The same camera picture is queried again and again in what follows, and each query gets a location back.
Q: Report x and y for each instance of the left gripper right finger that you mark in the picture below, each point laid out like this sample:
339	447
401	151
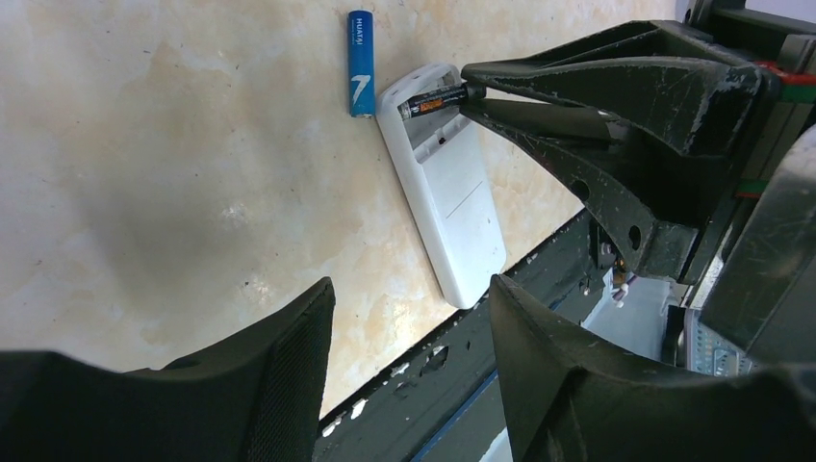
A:
570	395

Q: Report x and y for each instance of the blue AAA battery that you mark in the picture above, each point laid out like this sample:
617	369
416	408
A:
360	34

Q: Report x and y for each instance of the black AAA battery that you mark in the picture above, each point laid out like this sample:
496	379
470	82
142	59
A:
433	101

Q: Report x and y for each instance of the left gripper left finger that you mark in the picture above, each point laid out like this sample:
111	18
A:
254	396

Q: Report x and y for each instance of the white remote control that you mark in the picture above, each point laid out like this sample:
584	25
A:
440	166

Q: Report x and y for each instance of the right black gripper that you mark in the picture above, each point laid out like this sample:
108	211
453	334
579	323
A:
699	88

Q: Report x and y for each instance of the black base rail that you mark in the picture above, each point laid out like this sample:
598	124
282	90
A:
440	400

